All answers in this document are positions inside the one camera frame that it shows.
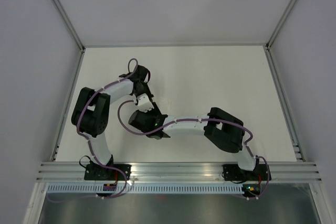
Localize aluminium right frame post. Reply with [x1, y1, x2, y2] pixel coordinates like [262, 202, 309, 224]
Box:
[265, 0, 298, 51]

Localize aluminium back frame rail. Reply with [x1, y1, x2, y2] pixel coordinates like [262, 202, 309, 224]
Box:
[85, 42, 267, 48]

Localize aluminium front frame rail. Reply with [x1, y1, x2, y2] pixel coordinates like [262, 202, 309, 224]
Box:
[35, 162, 322, 184]

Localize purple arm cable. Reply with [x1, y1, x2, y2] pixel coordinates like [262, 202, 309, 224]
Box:
[47, 58, 140, 204]
[117, 100, 271, 200]

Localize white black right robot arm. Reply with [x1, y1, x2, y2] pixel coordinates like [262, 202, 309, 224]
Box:
[128, 107, 259, 182]

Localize aluminium frame rail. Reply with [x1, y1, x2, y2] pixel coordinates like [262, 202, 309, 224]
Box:
[35, 162, 322, 184]
[85, 42, 267, 48]

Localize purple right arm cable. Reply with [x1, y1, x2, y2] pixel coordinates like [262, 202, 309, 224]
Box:
[117, 100, 271, 200]

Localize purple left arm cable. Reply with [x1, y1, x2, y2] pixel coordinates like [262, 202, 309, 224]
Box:
[47, 58, 140, 204]

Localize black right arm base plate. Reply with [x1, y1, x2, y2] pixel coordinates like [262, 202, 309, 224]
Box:
[222, 164, 271, 183]

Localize aluminium left frame post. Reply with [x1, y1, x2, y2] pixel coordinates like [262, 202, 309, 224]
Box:
[51, 0, 85, 52]

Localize white slotted cable duct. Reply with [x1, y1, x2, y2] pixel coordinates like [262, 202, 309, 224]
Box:
[47, 183, 244, 195]

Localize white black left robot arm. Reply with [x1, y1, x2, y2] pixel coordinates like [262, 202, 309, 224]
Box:
[71, 65, 157, 180]

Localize aluminium frame post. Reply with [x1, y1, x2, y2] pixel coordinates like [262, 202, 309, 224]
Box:
[51, 0, 85, 52]
[265, 0, 298, 51]

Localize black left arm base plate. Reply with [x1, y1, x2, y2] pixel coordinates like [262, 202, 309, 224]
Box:
[84, 163, 131, 181]

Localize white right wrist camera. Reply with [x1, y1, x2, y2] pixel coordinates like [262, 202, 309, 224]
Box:
[135, 93, 154, 113]

